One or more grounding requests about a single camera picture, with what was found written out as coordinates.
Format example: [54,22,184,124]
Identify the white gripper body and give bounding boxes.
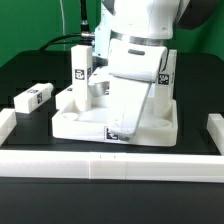
[108,39,168,137]

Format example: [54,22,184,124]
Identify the white desk tabletop tray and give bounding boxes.
[51,89,179,148]

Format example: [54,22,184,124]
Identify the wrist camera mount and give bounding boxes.
[87,66,112,98]

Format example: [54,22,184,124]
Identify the black cables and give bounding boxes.
[39,0,96,52]

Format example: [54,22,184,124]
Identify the white thin cable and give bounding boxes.
[59,0,66,52]

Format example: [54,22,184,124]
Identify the white U-shaped fence frame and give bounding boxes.
[0,109,224,183]

